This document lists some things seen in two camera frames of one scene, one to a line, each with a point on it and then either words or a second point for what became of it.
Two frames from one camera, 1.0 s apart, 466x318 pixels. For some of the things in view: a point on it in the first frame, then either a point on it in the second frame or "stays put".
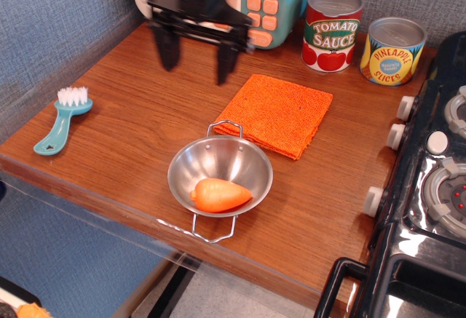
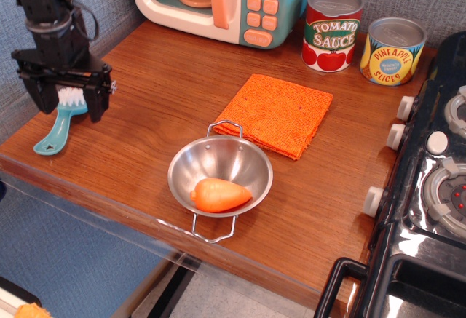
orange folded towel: [279, 118] stays put
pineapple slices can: [392, 50] stays put
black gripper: [200, 9] to [62, 54]
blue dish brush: [72, 100] stays put
